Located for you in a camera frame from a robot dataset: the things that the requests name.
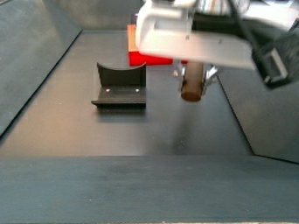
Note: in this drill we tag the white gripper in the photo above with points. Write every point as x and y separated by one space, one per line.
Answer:
211 42

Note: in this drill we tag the brown cylinder peg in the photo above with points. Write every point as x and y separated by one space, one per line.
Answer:
193 82

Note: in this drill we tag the red peg board base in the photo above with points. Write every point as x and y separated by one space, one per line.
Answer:
157 48

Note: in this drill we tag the black curved fixture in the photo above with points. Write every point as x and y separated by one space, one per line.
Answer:
122 87

